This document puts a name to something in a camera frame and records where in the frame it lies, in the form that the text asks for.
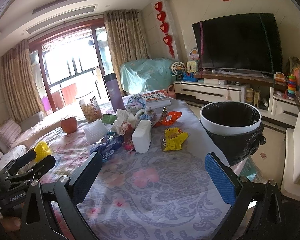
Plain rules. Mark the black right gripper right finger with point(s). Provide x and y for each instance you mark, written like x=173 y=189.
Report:
x=268 y=218

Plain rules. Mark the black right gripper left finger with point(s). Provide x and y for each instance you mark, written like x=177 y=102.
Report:
x=38 y=220

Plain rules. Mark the yellow snack bag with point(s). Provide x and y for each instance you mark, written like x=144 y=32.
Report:
x=174 y=139

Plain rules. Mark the white foam block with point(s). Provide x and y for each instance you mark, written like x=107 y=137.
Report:
x=141 y=137

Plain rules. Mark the white trash bin black liner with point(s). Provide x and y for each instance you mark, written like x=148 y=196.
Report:
x=236 y=128

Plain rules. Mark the silver foil floor mat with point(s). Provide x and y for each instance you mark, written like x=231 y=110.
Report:
x=252 y=172

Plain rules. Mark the yellow foam fruit net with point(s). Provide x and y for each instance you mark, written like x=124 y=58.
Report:
x=42 y=150

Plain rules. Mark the striped sofa cushion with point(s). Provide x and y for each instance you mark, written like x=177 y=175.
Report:
x=9 y=132

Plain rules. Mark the red apple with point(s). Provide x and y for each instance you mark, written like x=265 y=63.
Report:
x=69 y=125

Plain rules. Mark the left beige curtain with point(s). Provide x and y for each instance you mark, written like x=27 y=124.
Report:
x=20 y=91

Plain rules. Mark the beige curtain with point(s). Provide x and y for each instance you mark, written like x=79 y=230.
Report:
x=125 y=38
x=20 y=91

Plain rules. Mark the white foam fruit net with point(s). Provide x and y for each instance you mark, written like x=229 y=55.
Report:
x=95 y=131

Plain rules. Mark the blue plastic wrapper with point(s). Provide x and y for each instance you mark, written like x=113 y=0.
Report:
x=106 y=146

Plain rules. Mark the floral lavender tablecloth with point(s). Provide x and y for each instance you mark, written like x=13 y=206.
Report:
x=158 y=194

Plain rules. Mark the white tv cabinet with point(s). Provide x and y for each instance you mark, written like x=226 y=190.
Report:
x=272 y=106

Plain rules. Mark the clear jar of snacks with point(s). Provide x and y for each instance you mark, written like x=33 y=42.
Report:
x=90 y=109

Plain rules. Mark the green snack packet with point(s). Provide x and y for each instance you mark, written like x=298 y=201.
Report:
x=109 y=118

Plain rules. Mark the orange snack bag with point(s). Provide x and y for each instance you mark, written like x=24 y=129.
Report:
x=168 y=118

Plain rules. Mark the crumpled white plastic bag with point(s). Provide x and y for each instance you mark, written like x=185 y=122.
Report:
x=124 y=122

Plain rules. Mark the purple thermos bottle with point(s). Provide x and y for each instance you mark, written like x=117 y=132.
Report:
x=114 y=92

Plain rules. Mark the pink kettlebell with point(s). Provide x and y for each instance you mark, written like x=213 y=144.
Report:
x=171 y=91

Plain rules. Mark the stack of picture books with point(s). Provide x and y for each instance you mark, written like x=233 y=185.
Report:
x=157 y=98

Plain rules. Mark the crumpled blue white cloth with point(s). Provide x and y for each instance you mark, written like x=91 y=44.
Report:
x=137 y=106

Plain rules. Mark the toy telephone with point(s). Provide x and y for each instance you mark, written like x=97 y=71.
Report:
x=192 y=66

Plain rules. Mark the toy ferris wheel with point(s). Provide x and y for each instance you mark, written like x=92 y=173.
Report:
x=178 y=69

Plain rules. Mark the black flat screen television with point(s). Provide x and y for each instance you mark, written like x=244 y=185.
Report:
x=242 y=41

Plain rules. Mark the teal covered furniture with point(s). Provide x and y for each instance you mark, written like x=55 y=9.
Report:
x=146 y=75

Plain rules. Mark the right beige curtain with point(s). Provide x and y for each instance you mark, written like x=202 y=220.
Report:
x=125 y=38

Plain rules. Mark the red heart hanging decoration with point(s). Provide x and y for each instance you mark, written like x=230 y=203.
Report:
x=164 y=27

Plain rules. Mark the rainbow stacking ring toy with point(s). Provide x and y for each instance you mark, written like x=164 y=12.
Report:
x=291 y=87

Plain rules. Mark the balcony sliding door frame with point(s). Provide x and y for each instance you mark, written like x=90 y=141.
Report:
x=71 y=62

